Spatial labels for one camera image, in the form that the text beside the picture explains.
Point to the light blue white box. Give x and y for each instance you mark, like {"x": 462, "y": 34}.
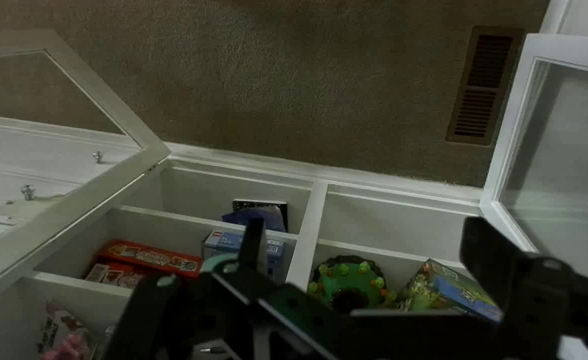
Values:
{"x": 224, "y": 244}

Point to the white glass-paned cabinet door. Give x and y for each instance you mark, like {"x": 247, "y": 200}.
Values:
{"x": 511, "y": 126}
{"x": 116, "y": 109}

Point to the red board game box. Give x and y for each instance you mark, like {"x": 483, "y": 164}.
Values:
{"x": 150, "y": 258}
{"x": 110, "y": 273}

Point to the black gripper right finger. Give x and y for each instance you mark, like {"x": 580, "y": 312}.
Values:
{"x": 546, "y": 301}

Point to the brown wall vent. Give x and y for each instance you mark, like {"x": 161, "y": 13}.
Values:
{"x": 483, "y": 87}

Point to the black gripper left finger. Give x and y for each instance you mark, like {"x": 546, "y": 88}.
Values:
{"x": 175, "y": 320}

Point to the pink white toy package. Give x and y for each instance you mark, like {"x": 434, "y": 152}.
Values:
{"x": 64, "y": 333}

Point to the green spiky toy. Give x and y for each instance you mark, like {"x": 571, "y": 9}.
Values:
{"x": 346, "y": 277}

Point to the white dresser with knobs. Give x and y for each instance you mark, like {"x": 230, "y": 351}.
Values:
{"x": 34, "y": 161}

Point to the white wooden cabinet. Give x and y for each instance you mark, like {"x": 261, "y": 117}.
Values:
{"x": 387, "y": 221}

